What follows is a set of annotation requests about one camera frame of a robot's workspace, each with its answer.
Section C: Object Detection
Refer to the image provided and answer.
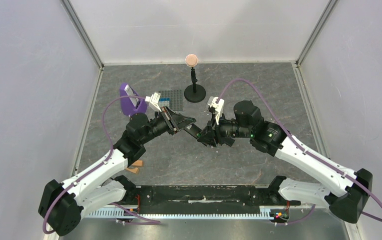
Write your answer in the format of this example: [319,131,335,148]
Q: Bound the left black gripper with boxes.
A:
[139,105,196,145]

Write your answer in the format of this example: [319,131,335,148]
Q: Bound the black remote control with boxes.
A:
[183,123,202,139]

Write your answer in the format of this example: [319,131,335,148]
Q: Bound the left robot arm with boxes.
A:
[38,107,196,236]

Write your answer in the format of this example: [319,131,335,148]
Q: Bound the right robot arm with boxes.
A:
[197,97,373,224]

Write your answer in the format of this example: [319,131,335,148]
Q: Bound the grey lego baseplate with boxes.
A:
[159,89,183,111]

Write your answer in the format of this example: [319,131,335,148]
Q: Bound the blue white lego bricks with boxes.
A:
[158,97,170,108]

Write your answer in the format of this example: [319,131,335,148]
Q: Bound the black stand with pink ball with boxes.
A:
[184,54,206,103]

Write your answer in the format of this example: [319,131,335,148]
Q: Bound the purple metronome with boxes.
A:
[119,82,148,117]

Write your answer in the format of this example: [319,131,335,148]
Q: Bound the orange wooden arch block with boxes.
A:
[126,167,140,174]

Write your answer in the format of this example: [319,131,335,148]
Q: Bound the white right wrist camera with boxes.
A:
[207,96,225,125]

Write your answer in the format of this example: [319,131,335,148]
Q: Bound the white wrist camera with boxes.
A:
[145,92,162,112]
[207,96,225,125]

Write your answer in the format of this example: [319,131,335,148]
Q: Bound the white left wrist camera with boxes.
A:
[145,92,162,112]

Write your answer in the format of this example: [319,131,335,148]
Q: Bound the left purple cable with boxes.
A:
[42,95,148,235]

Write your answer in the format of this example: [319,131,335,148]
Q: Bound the black base frame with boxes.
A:
[117,185,301,215]

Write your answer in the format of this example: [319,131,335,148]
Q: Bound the white cable duct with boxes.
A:
[86,205,288,221]

